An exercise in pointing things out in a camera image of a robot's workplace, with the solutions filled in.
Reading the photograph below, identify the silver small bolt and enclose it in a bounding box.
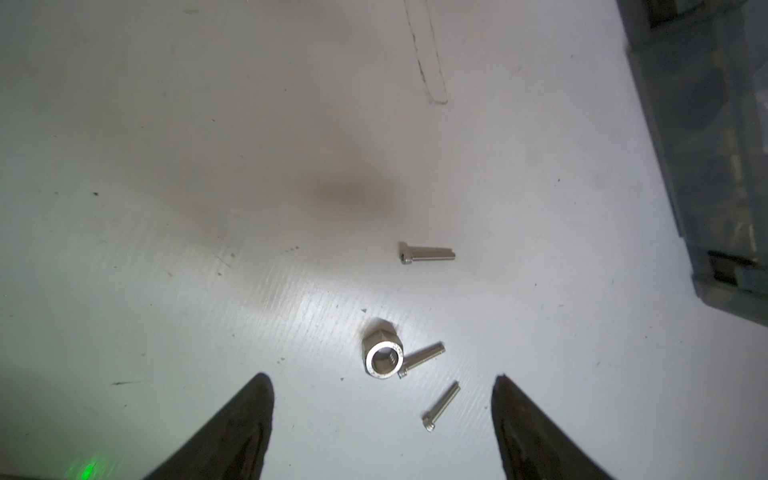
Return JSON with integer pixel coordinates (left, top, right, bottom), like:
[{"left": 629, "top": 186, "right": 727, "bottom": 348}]
[{"left": 422, "top": 381, "right": 461, "bottom": 432}]

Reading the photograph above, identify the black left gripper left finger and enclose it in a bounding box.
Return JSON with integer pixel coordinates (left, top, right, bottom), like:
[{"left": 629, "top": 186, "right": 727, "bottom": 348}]
[{"left": 147, "top": 373, "right": 274, "bottom": 479}]

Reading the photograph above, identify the grey plastic organizer box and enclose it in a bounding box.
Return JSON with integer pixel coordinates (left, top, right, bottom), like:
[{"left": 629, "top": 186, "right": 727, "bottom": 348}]
[{"left": 618, "top": 1, "right": 767, "bottom": 324}]

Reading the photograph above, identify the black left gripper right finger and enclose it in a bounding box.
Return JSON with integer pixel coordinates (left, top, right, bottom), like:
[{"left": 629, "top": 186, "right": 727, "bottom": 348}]
[{"left": 491, "top": 375, "right": 610, "bottom": 479}]

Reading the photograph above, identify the small silver screw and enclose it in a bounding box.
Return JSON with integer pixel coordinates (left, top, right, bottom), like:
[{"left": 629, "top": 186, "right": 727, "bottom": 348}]
[
  {"left": 399, "top": 242, "right": 456, "bottom": 265},
  {"left": 397, "top": 342, "right": 446, "bottom": 379}
]

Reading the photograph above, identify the pile of silver nuts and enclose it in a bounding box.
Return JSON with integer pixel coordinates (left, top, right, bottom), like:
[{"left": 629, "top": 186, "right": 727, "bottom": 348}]
[{"left": 361, "top": 319, "right": 405, "bottom": 380}]

